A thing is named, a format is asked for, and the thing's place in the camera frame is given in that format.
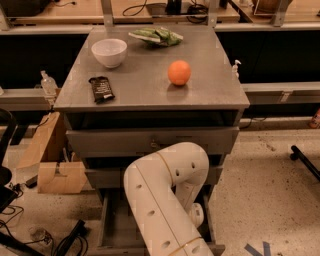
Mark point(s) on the grey bottom drawer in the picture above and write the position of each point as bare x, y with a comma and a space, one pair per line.
120, 236

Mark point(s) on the grey drawer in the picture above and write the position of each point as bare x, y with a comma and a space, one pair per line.
120, 236
139, 141
113, 177

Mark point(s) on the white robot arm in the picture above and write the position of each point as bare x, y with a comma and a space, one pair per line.
161, 188

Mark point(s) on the grey middle drawer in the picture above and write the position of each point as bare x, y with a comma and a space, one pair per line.
113, 177

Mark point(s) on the grey top drawer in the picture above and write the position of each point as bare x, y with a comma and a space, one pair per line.
139, 141

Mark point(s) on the grey drawer cabinet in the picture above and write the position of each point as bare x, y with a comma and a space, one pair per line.
144, 96

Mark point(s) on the black chair base leg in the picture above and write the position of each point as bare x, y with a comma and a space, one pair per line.
298, 155

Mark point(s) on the black power strip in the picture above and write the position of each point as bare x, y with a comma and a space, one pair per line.
79, 231

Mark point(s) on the orange fruit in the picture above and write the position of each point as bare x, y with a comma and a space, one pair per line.
179, 72

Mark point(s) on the small white pump bottle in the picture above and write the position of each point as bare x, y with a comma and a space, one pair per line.
235, 67

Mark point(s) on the cardboard box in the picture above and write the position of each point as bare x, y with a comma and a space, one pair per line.
47, 151

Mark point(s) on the black snack bar wrapper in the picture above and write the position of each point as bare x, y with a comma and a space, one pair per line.
101, 89

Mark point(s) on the green chip bag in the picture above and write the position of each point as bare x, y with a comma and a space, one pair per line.
157, 36

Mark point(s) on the white bowl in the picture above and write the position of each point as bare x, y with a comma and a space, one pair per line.
110, 52

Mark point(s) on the black office chair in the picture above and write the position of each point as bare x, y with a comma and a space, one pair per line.
7, 195

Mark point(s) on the clear sanitizer bottle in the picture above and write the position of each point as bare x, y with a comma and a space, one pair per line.
48, 84

